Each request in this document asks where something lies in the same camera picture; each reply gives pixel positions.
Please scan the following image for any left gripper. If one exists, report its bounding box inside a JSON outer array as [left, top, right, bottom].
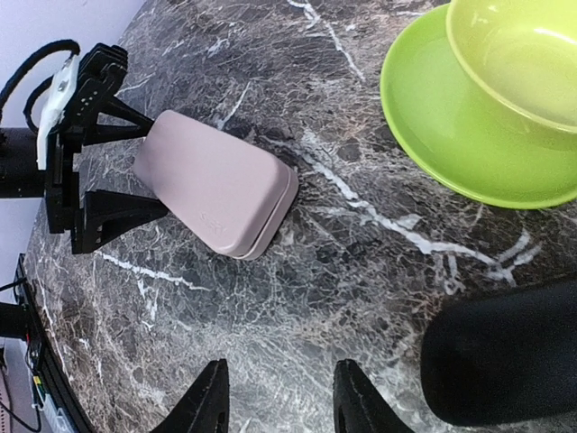
[[44, 97, 165, 253]]

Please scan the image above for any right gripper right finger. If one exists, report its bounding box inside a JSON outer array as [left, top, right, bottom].
[[333, 359, 413, 433]]

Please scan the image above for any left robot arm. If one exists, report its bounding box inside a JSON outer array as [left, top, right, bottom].
[[1, 97, 168, 254]]

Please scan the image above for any black glasses case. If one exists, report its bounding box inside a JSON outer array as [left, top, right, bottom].
[[420, 278, 576, 427]]

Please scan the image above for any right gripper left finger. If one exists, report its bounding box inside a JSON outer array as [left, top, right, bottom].
[[151, 359, 229, 433]]

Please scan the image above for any black table front rail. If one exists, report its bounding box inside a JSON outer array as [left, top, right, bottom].
[[13, 254, 94, 433]]

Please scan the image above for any green bowl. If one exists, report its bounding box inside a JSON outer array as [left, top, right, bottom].
[[445, 1, 576, 134]]

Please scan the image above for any green plate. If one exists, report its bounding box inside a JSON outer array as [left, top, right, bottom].
[[380, 5, 576, 209]]

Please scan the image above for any pink glasses case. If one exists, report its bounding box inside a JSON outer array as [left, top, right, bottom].
[[133, 110, 298, 260]]

